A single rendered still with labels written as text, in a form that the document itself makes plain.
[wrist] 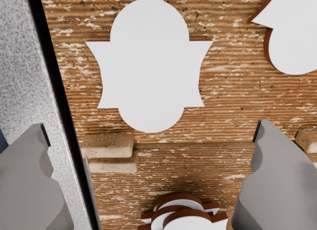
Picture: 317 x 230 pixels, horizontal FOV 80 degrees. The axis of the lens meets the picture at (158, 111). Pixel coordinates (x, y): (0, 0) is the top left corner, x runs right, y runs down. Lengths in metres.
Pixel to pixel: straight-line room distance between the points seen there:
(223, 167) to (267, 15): 0.20
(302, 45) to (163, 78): 0.13
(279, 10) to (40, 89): 0.26
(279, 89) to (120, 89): 0.18
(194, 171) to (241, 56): 0.17
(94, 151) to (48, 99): 0.09
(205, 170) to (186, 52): 0.18
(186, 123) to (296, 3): 0.15
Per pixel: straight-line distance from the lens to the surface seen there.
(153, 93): 0.20
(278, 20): 0.21
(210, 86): 0.22
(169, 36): 0.18
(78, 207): 0.41
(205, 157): 0.28
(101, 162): 0.25
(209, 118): 0.24
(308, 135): 0.30
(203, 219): 0.30
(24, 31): 0.25
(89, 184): 0.35
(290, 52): 0.23
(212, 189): 0.33
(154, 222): 0.32
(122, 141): 0.23
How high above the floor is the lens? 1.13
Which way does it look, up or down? 60 degrees down
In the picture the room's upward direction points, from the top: 176 degrees clockwise
